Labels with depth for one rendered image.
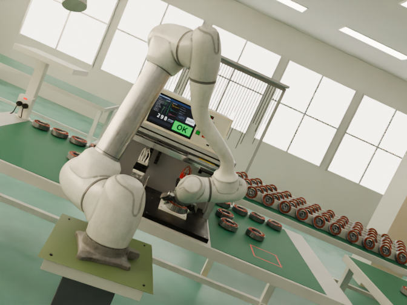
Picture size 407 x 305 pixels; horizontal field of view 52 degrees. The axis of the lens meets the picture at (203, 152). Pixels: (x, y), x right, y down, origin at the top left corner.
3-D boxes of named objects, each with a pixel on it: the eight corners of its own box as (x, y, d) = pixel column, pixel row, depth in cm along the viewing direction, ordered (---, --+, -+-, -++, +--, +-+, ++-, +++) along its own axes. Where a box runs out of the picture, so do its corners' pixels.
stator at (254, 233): (248, 238, 234) (251, 232, 233) (243, 230, 244) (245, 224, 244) (265, 244, 237) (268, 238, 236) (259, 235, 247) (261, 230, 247)
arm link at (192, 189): (174, 206, 172) (205, 205, 175) (181, 197, 158) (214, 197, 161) (174, 180, 176) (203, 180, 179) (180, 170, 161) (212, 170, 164)
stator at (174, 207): (185, 217, 195) (188, 210, 194) (163, 208, 194) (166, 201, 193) (186, 210, 206) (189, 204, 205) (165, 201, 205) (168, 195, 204)
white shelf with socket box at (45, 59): (46, 140, 249) (74, 69, 243) (-13, 114, 246) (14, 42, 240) (64, 133, 284) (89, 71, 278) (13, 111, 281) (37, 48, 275)
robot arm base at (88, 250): (140, 273, 139) (147, 259, 138) (76, 259, 130) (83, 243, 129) (132, 247, 156) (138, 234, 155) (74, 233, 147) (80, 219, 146)
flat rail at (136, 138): (223, 178, 223) (225, 173, 223) (116, 132, 218) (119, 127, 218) (223, 178, 224) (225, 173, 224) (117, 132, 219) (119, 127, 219)
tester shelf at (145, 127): (232, 171, 223) (236, 163, 223) (115, 120, 218) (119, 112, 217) (226, 158, 267) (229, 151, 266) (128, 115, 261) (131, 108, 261)
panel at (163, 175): (207, 211, 242) (228, 165, 238) (102, 166, 236) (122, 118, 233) (207, 210, 243) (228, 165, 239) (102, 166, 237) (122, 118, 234)
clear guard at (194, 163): (228, 192, 199) (234, 181, 198) (183, 172, 197) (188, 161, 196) (224, 178, 231) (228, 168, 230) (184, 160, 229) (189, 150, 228)
